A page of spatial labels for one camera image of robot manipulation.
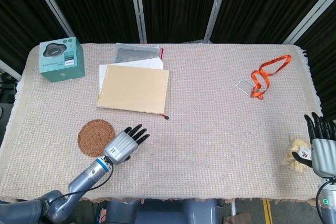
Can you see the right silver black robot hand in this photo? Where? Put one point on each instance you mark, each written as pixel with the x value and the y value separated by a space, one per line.
pixel 324 153

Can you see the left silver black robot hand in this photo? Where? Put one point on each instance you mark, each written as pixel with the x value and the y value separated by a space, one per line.
pixel 123 145

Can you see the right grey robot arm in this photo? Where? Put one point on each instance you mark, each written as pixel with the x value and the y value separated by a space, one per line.
pixel 328 203

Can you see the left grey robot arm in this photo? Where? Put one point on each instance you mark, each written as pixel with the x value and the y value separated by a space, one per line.
pixel 78 184

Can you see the grey robot base body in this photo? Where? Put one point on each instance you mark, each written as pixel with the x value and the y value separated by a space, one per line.
pixel 160 208

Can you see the round woven brown coaster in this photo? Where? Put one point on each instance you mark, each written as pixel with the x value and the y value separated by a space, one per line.
pixel 96 137

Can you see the beige woven tablecloth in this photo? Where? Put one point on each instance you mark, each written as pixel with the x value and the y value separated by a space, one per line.
pixel 183 119

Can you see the bag of pale snack chips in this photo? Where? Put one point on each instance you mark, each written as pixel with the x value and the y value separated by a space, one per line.
pixel 295 157

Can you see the red pen black tip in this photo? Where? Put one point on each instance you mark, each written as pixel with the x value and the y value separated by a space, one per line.
pixel 166 116

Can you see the tan kraft cover notebook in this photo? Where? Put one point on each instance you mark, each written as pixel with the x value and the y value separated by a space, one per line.
pixel 134 89

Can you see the white loose-leaf paper sheets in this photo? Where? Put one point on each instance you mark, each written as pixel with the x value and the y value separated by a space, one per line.
pixel 147 64

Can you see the clear zip pouch red edge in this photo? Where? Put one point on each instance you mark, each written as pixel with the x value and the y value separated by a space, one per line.
pixel 136 52

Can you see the clear plastic badge holder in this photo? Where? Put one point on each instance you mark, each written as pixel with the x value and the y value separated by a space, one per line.
pixel 244 85

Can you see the teal speaker product box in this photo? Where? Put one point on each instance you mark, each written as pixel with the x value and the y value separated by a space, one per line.
pixel 62 59

